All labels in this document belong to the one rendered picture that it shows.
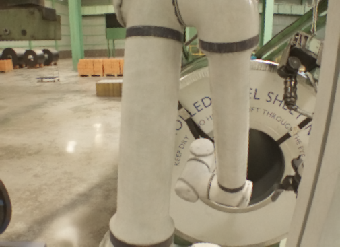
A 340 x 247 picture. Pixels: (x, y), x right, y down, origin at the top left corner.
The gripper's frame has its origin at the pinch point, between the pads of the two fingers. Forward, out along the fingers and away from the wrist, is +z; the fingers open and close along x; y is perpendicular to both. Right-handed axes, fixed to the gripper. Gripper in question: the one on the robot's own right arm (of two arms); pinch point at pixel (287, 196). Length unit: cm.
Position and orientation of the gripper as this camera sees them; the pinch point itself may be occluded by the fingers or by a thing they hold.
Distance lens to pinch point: 121.3
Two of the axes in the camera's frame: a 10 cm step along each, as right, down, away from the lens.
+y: 0.5, 6.5, -7.6
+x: 9.9, 0.8, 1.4
